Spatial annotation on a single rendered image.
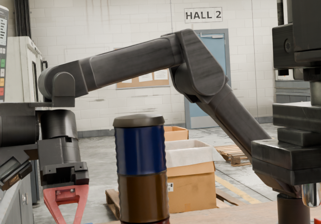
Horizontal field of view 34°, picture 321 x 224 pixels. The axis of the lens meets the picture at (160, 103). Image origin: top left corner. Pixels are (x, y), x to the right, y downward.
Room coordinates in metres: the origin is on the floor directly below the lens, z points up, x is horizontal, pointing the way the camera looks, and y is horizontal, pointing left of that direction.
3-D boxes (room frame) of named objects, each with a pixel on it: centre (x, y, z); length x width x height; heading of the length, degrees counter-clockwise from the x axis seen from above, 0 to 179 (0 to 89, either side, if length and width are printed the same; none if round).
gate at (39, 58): (7.42, 1.62, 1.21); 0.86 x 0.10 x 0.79; 10
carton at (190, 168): (4.34, -0.12, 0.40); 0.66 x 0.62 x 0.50; 11
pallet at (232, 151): (7.34, -1.37, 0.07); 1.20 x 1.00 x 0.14; 102
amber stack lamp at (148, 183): (0.39, 0.02, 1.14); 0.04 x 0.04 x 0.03
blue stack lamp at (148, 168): (0.39, 0.02, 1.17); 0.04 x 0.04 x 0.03
